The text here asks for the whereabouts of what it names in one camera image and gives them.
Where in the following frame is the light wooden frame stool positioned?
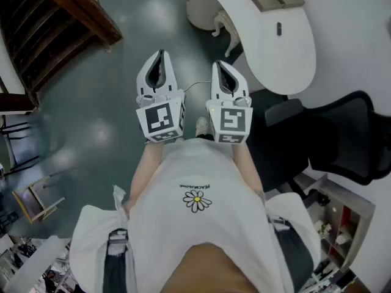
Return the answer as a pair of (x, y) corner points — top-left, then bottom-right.
(12, 175), (67, 224)

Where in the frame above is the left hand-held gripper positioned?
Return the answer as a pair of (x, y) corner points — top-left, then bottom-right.
(136, 49), (186, 143)

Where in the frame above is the person's white shoe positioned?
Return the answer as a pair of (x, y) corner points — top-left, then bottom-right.
(195, 117), (210, 137)

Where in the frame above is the black harness strap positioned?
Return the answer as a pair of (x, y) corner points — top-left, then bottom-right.
(103, 229), (129, 293)
(268, 214), (315, 291)

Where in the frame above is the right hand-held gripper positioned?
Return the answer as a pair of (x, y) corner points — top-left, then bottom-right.
(205, 60), (254, 145)

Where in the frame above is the person's left forearm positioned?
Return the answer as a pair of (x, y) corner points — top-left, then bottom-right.
(130, 140), (167, 213)

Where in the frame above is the white curved table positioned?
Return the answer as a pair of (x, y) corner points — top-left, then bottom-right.
(186, 0), (317, 96)

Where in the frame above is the white cable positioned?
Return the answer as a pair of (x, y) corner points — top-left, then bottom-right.
(183, 81), (213, 94)

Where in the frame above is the wooden staircase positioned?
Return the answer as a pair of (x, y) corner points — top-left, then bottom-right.
(0, 0), (123, 112)

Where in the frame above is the white carved table leg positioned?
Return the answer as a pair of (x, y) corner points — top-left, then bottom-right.
(212, 10), (230, 38)
(225, 26), (239, 57)

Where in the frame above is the person's right forearm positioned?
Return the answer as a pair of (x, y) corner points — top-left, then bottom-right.
(232, 142), (266, 201)

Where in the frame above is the white table pedestal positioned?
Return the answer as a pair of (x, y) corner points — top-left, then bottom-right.
(186, 0), (228, 30)

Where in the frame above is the black office chair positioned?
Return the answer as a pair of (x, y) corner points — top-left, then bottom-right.
(247, 90), (391, 201)

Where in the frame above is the grey shelf unit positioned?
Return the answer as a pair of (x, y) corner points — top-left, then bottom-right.
(302, 174), (376, 274)

